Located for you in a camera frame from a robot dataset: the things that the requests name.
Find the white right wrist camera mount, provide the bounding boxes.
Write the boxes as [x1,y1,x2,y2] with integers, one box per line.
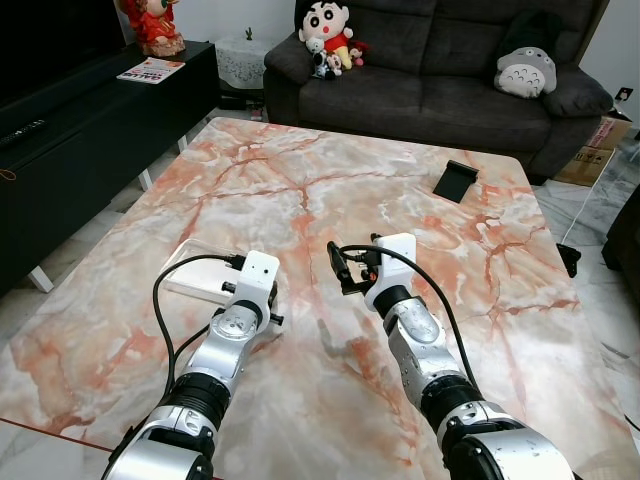
[364,233,418,312]

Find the small red plush toy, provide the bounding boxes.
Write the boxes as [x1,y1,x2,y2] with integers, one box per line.
[347,40,370,70]

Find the white red printed magazine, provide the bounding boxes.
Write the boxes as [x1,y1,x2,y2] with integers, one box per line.
[116,57,188,86]

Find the red dressed figurine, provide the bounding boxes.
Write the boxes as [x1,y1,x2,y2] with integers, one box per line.
[117,0,188,58]

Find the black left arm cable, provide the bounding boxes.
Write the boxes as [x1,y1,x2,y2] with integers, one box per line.
[151,253,247,401]

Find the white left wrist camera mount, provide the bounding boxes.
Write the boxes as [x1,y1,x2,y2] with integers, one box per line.
[232,250,282,302]

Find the black folding phone stand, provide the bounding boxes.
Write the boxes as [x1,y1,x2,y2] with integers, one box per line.
[432,160,480,205]

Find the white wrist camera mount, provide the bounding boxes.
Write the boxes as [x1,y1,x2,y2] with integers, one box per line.
[232,250,282,302]
[364,233,418,312]

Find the black TV console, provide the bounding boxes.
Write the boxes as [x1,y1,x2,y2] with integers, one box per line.
[0,40,222,297]

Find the black power adapter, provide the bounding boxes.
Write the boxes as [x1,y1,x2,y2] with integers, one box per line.
[556,243,583,279]

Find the white floor cable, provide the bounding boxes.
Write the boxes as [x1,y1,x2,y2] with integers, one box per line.
[562,140,629,247]

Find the grey Totoro plush pillow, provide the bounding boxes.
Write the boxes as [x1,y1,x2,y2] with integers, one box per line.
[494,44,559,100]

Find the cartoon boy plush doll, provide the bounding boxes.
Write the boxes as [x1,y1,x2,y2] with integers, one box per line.
[297,0,354,71]

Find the dark grey fabric sofa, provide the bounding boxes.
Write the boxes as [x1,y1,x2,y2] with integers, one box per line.
[263,0,614,182]

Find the brown cardboard box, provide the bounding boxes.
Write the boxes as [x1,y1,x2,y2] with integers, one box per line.
[552,115,634,189]

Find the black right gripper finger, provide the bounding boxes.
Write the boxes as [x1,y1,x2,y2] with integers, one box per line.
[328,241,352,296]

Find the side table with lace cloth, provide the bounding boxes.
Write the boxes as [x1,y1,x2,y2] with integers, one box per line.
[214,36,277,93]

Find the small panda plush toy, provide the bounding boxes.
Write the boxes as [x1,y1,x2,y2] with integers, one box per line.
[307,37,342,81]

